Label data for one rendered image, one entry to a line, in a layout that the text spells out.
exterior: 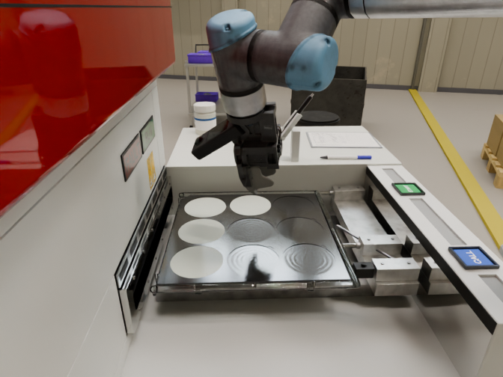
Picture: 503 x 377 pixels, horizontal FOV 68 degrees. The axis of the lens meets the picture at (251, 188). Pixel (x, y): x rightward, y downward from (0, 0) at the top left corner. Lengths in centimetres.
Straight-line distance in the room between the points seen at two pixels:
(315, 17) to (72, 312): 48
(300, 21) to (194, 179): 57
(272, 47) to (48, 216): 35
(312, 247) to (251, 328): 20
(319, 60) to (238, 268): 40
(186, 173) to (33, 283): 65
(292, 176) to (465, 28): 664
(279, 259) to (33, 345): 46
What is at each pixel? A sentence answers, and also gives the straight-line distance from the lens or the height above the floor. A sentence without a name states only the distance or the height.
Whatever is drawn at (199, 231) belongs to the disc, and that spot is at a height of 90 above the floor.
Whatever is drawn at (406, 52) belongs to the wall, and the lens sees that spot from 737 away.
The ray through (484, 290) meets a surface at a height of 96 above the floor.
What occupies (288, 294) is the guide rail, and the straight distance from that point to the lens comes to 76.
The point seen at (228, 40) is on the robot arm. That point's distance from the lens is 57.
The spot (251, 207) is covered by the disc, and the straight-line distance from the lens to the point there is 90.
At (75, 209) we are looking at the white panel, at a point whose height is 113.
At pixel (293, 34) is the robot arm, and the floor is 130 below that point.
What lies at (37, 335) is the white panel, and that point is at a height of 106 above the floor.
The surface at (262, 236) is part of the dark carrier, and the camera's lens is 80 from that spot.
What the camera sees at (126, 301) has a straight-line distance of 65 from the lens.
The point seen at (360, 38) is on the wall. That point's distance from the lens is 730.
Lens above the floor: 134
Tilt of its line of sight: 26 degrees down
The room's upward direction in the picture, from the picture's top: straight up
